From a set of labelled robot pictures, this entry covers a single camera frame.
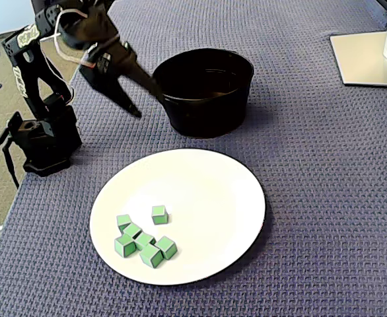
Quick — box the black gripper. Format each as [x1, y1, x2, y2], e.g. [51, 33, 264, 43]
[59, 6, 165, 119]

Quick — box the small green cube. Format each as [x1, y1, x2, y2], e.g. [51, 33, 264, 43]
[114, 233, 137, 258]
[122, 223, 144, 239]
[154, 235, 178, 260]
[134, 232, 157, 251]
[151, 205, 168, 226]
[116, 213, 133, 232]
[139, 244, 164, 269]

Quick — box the black metal bucket container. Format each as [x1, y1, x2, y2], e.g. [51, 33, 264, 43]
[151, 48, 256, 139]

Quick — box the white round plate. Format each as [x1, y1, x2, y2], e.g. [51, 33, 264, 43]
[89, 147, 267, 287]

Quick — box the blue woven table mat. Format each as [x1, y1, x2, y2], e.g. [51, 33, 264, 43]
[0, 0, 387, 317]

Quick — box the white monitor stand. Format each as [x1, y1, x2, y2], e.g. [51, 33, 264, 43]
[329, 15, 387, 88]

